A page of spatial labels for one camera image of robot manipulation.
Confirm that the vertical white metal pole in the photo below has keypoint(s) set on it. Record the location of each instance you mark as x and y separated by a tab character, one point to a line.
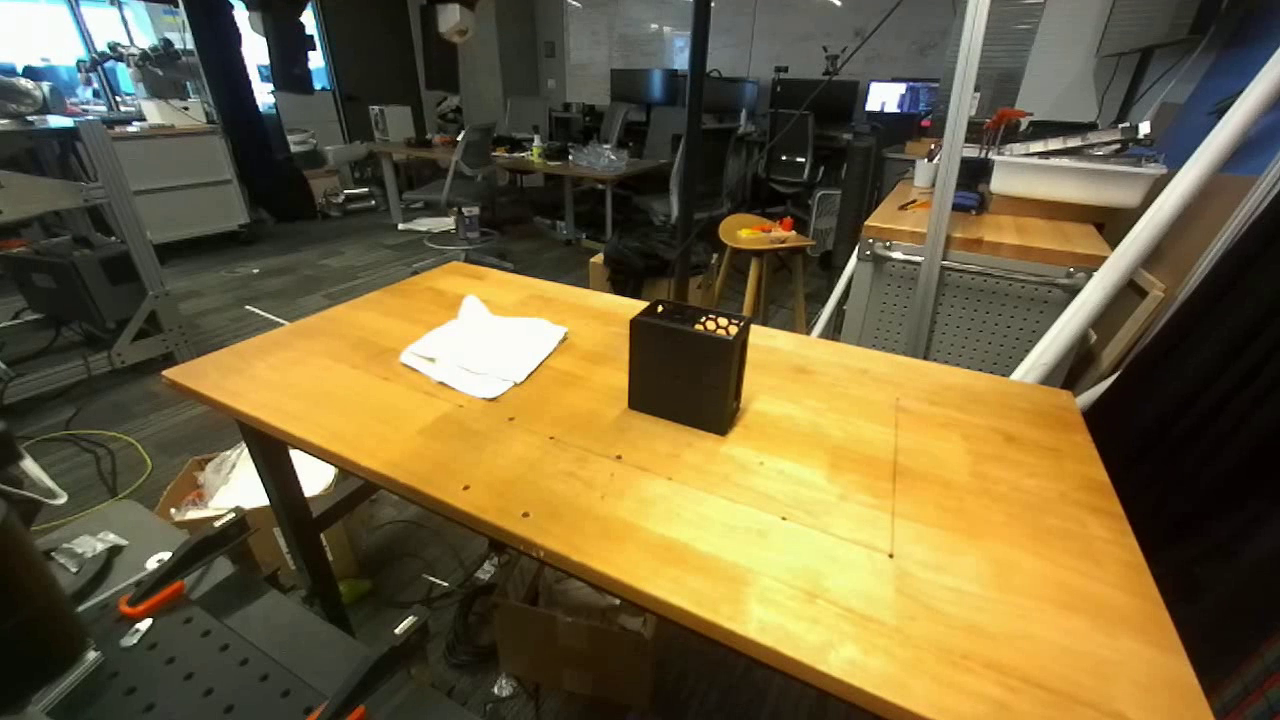
948	187

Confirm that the black vertical pole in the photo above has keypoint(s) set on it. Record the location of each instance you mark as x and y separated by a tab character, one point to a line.
688	160

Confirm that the black curtain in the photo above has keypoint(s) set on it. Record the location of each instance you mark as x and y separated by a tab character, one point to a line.
1187	442

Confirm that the black office chair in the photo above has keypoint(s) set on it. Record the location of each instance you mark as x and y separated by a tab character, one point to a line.
791	145

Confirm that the black metal table leg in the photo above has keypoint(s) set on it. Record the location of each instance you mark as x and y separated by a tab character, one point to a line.
296	527

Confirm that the black perforated metal plate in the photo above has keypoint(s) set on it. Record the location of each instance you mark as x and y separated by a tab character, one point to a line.
201	667

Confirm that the wooden top workbench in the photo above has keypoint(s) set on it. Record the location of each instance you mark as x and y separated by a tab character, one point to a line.
985	237

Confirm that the black perforated box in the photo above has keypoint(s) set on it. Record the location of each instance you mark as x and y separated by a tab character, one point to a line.
685	383

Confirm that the wooden office desk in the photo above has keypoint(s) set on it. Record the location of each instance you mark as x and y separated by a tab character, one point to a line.
572	170

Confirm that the white terry cloth towel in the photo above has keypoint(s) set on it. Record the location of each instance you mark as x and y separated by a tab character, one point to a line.
480	348

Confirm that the orange yellow plastic toy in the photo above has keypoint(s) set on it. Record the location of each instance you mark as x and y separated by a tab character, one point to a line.
769	228

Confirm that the cardboard box with white paper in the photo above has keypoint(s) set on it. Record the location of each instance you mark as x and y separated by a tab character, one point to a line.
201	499

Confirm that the grey metal shelf unit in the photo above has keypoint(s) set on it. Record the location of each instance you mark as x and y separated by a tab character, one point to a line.
115	203

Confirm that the white drawer cabinet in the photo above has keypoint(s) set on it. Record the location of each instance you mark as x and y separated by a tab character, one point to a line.
182	187

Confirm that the lit computer monitor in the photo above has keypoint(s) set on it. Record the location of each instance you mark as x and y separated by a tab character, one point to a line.
901	99

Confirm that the round wooden stool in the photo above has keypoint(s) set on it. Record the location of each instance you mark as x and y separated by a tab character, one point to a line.
760	237

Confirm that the brown cardboard box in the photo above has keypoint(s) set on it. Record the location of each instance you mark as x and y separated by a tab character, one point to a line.
572	656

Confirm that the white plastic tray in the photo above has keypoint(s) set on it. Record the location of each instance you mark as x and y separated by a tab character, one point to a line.
1072	182

